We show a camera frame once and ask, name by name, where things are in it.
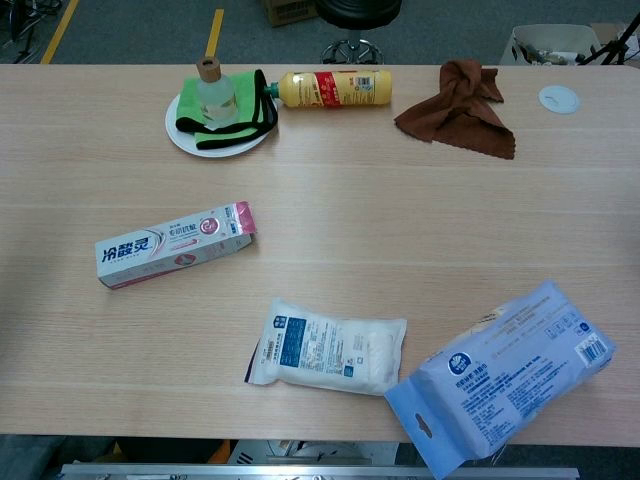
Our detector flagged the white pink toothpaste box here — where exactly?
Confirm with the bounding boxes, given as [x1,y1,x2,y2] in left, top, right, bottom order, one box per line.
[94,200,259,291]

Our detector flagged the cardboard box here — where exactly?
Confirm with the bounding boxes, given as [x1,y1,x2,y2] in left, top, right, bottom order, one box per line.
[262,0,321,28]

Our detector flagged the white cotton pad pack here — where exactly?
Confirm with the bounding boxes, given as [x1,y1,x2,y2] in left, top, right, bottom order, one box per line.
[243,297,408,397]

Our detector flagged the white round plate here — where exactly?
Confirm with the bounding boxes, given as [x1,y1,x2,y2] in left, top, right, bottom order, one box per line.
[164,93,279,159]

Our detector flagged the yellow bottle with green cap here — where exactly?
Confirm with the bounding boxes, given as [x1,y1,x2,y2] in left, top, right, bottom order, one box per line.
[263,69,394,109]

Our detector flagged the green cloth with black trim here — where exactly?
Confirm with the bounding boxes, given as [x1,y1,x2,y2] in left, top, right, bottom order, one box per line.
[174,69,280,151]

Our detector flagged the clear bottle with wooden cap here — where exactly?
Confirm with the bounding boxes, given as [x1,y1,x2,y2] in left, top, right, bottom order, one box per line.
[195,56,239,127]

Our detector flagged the brown cloth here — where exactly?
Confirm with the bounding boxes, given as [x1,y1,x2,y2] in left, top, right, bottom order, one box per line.
[393,58,517,161]

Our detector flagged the black stool with chrome base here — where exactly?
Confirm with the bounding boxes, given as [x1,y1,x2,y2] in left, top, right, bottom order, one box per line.
[313,0,404,65]

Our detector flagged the blue wipes package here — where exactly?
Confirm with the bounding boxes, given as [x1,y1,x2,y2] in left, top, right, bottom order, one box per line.
[383,279,619,480]

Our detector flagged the white storage bin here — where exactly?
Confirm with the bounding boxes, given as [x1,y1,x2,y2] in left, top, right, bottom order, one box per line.
[498,24,621,66]

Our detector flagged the black tripod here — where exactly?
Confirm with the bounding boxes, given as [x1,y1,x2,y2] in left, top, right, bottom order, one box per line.
[579,9,640,66]

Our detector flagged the aluminium rail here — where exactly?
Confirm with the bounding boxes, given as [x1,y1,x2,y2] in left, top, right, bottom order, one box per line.
[58,462,581,480]

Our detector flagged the white round cable grommet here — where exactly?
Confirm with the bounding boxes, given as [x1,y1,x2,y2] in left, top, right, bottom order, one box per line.
[538,84,582,115]

